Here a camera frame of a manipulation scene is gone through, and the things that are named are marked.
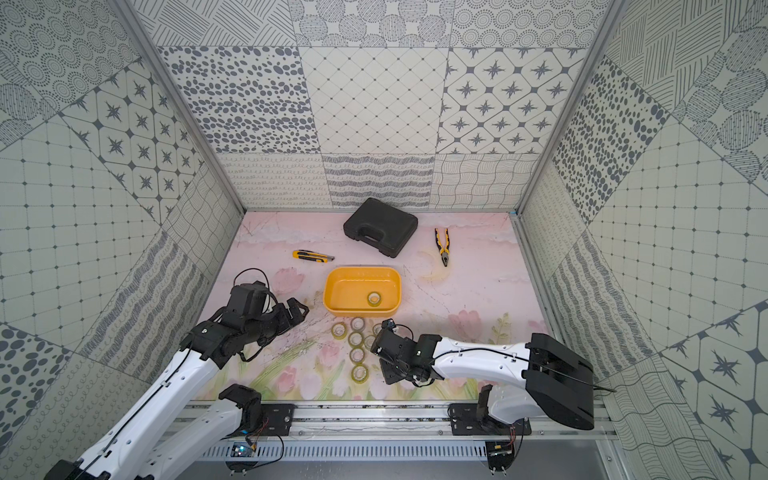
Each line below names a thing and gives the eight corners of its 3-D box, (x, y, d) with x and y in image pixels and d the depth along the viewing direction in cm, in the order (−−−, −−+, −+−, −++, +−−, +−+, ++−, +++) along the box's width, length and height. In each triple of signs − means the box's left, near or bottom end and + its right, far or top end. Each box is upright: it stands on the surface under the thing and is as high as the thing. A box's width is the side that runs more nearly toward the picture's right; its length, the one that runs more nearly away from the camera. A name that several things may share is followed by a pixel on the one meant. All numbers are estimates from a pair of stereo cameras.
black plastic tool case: (344, 234, 116) (342, 224, 111) (372, 205, 126) (371, 195, 122) (403, 265, 106) (403, 255, 102) (428, 230, 117) (429, 220, 113)
